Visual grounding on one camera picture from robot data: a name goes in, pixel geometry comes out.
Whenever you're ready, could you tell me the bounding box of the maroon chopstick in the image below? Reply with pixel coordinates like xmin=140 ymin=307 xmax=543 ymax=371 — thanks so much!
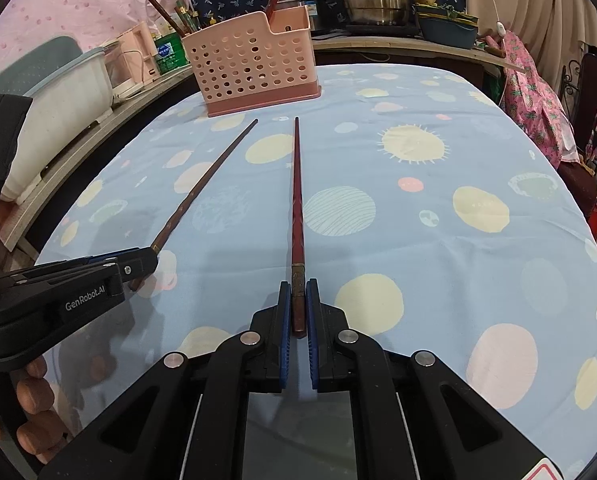
xmin=291 ymin=117 xmax=306 ymax=338

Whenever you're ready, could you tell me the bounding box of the pink perforated utensil holder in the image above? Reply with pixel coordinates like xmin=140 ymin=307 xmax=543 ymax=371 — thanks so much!
xmin=182 ymin=6 xmax=321 ymax=117

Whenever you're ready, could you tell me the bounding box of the white dish drainer tub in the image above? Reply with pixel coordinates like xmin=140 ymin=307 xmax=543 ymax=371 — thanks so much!
xmin=1 ymin=47 xmax=113 ymax=202

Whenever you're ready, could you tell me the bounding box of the pink electric kettle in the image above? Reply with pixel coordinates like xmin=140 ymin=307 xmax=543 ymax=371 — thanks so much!
xmin=102 ymin=21 xmax=161 ymax=104

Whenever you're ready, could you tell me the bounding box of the beige curtain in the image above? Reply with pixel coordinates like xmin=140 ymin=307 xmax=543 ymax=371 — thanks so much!
xmin=466 ymin=0 xmax=597 ymax=90

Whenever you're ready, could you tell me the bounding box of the person's left hand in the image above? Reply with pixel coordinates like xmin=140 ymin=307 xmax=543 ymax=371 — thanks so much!
xmin=6 ymin=356 xmax=72 ymax=465

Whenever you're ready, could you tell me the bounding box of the blue planet pattern tablecloth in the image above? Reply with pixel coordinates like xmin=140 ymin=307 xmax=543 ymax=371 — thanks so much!
xmin=40 ymin=64 xmax=597 ymax=479

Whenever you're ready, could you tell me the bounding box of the wooden counter shelf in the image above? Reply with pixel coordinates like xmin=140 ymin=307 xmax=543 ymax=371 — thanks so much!
xmin=0 ymin=34 xmax=527 ymax=254

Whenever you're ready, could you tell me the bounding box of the pink floral cloth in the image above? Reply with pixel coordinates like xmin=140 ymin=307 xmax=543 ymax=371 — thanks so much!
xmin=501 ymin=30 xmax=579 ymax=169

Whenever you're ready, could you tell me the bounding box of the dark blue plastic basin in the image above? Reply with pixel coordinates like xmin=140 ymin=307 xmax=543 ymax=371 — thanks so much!
xmin=414 ymin=3 xmax=478 ymax=50

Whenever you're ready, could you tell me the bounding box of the grey-blue drainer lid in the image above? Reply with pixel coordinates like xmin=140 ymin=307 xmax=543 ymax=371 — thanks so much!
xmin=0 ymin=36 xmax=82 ymax=96

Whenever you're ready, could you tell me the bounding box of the green chopstick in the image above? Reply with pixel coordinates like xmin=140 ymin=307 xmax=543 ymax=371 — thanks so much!
xmin=175 ymin=6 xmax=195 ymax=34
xmin=177 ymin=0 xmax=201 ymax=32

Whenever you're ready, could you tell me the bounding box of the green box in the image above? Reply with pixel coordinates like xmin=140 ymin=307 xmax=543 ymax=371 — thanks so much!
xmin=154 ymin=32 xmax=189 ymax=75

